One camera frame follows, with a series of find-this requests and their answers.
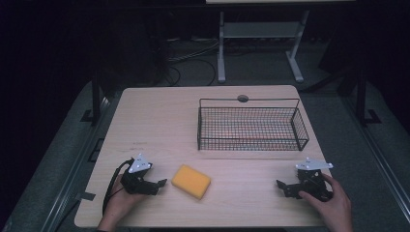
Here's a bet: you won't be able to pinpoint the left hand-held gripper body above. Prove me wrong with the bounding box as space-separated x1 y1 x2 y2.
120 153 153 195

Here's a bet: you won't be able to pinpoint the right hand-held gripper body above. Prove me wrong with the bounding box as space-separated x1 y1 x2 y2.
295 157 335 203

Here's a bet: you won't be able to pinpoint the yellow sponge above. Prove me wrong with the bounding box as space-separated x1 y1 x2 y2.
170 163 212 201

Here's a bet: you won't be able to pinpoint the black wire basket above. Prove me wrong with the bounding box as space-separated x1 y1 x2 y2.
196 98 310 152

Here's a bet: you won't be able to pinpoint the person's left hand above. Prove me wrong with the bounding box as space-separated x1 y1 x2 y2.
98 174 148 232

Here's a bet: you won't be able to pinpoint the person's right hand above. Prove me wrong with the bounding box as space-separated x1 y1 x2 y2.
298 173 354 232

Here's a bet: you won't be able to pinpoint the white metal stand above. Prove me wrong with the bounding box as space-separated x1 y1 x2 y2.
217 9 311 84

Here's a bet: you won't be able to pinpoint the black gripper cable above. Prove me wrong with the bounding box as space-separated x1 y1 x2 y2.
102 158 134 216

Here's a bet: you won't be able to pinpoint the aluminium floor rail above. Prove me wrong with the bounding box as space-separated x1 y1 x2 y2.
340 95 410 224
40 95 121 232

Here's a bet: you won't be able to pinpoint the black upright post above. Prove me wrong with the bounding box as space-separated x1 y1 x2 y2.
355 66 383 128
80 72 103 127

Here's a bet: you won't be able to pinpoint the black floor cable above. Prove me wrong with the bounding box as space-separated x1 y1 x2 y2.
164 58 218 87

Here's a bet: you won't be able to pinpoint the grey floor cables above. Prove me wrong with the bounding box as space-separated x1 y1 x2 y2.
166 38 220 64

